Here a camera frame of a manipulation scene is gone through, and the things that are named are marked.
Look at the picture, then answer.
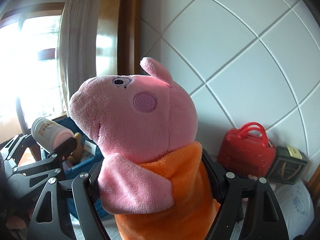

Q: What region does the brown teddy bear plush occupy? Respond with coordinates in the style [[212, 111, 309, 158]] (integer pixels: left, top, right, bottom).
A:
[[67, 133, 84, 165]]

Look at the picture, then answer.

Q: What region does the white pill bottle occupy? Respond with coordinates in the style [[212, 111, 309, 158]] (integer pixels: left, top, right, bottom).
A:
[[31, 117, 75, 153]]

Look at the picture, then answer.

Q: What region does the pig plush orange dress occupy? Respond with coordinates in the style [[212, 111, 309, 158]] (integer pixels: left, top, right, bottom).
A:
[[69, 57, 219, 239]]

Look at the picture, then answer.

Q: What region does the pig plush green shirt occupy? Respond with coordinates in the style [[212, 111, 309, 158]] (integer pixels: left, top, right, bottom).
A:
[[242, 174, 276, 202]]

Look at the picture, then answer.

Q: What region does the blue plastic storage crate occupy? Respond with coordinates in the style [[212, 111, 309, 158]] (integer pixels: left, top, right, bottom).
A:
[[40, 117, 112, 220]]

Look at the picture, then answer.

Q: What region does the red toy suitcase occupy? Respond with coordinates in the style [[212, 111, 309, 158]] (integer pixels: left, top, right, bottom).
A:
[[217, 122, 276, 177]]

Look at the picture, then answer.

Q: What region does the black gift box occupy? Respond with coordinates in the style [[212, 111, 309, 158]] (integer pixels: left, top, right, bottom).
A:
[[266, 146, 308, 185]]

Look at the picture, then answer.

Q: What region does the white curtain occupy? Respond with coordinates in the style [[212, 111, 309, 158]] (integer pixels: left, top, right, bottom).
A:
[[57, 0, 97, 113]]

